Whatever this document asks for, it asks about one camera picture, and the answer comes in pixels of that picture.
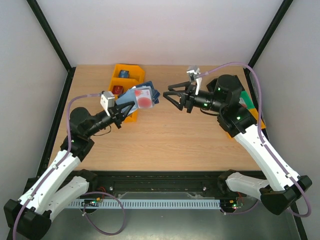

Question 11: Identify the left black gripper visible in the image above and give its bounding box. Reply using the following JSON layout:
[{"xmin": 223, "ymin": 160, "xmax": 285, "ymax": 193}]
[{"xmin": 85, "ymin": 100, "xmax": 135, "ymax": 138}]

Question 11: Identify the blue leather card holder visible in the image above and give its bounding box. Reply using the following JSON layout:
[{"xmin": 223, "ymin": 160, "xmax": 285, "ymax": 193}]
[{"xmin": 115, "ymin": 81, "xmax": 160, "ymax": 115}]

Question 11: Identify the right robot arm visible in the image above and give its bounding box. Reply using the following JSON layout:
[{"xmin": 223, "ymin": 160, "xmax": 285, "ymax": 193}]
[{"xmin": 163, "ymin": 74, "xmax": 312, "ymax": 215}]

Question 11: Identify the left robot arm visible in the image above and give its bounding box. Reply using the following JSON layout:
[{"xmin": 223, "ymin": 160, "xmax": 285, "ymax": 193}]
[{"xmin": 3, "ymin": 100, "xmax": 135, "ymax": 240}]

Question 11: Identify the red VIP card stack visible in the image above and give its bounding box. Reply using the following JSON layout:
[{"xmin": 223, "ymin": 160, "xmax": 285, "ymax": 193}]
[{"xmin": 112, "ymin": 85, "xmax": 124, "ymax": 95}]

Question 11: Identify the blue card stack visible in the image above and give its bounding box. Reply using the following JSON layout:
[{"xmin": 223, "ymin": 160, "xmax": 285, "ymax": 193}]
[{"xmin": 118, "ymin": 70, "xmax": 130, "ymax": 79}]

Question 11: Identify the white red card stack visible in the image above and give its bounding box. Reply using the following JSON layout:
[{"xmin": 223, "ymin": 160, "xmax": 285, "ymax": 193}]
[{"xmin": 239, "ymin": 98, "xmax": 247, "ymax": 108}]

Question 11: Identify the yellow three-compartment bin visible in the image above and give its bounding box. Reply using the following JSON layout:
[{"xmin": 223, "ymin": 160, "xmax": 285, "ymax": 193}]
[{"xmin": 107, "ymin": 63, "xmax": 146, "ymax": 124}]

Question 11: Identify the black bin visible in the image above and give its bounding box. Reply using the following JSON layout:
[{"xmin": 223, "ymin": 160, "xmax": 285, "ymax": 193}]
[{"xmin": 206, "ymin": 75, "xmax": 245, "ymax": 92}]

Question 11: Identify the green bin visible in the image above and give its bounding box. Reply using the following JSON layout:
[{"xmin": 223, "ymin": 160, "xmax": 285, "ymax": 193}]
[{"xmin": 240, "ymin": 91, "xmax": 255, "ymax": 110}]

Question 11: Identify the yellow bin right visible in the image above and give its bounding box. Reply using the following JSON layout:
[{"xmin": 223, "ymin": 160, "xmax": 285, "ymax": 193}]
[{"xmin": 223, "ymin": 107, "xmax": 259, "ymax": 139}]

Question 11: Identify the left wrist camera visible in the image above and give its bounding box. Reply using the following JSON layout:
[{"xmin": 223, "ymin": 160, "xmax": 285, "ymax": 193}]
[{"xmin": 100, "ymin": 91, "xmax": 115, "ymax": 117}]

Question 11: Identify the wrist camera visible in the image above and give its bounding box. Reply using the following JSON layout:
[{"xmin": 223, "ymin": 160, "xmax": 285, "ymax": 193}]
[
  {"xmin": 186, "ymin": 65, "xmax": 202, "ymax": 95},
  {"xmin": 100, "ymin": 91, "xmax": 115, "ymax": 117}
]

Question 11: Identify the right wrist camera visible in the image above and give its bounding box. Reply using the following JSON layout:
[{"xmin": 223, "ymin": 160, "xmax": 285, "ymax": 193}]
[{"xmin": 186, "ymin": 65, "xmax": 202, "ymax": 95}]

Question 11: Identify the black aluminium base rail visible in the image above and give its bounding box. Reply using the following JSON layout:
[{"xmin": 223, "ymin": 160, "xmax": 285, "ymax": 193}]
[{"xmin": 27, "ymin": 170, "xmax": 291, "ymax": 198}]

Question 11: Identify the light blue cable duct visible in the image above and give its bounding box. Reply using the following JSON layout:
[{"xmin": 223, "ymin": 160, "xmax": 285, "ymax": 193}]
[{"xmin": 66, "ymin": 199, "xmax": 221, "ymax": 210}]

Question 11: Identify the black frame post left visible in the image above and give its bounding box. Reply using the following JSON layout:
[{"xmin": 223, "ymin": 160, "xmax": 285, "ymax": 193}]
[{"xmin": 26, "ymin": 0, "xmax": 76, "ymax": 73}]

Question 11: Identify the black frame post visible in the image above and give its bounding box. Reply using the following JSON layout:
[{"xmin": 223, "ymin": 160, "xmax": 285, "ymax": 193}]
[
  {"xmin": 248, "ymin": 0, "xmax": 293, "ymax": 68},
  {"xmin": 26, "ymin": 0, "xmax": 76, "ymax": 73}
]

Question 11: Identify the black frame post right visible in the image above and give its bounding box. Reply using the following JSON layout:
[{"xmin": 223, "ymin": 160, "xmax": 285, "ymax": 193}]
[{"xmin": 248, "ymin": 0, "xmax": 293, "ymax": 68}]

